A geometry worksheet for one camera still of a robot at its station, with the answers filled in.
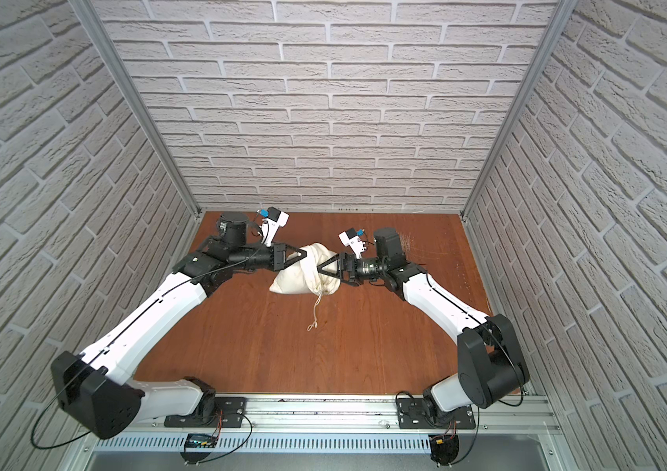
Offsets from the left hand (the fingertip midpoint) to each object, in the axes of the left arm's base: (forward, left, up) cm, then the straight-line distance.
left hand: (303, 246), depth 71 cm
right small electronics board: (-39, -35, -30) cm, 60 cm away
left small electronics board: (-37, +27, -34) cm, 57 cm away
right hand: (-5, -3, -8) cm, 10 cm away
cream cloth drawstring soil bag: (-7, -1, -4) cm, 8 cm away
